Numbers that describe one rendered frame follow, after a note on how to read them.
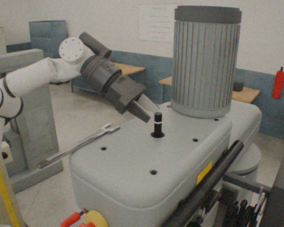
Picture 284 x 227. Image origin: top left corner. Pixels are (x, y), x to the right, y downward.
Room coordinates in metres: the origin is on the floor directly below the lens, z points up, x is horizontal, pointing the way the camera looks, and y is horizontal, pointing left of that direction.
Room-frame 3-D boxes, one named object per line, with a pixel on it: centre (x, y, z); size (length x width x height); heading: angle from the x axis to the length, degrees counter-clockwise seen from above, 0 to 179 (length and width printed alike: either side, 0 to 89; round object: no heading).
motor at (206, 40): (0.75, -0.20, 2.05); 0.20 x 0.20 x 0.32
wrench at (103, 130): (0.50, 0.15, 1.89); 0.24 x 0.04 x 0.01; 144
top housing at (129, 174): (0.56, -0.05, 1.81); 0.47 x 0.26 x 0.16; 142
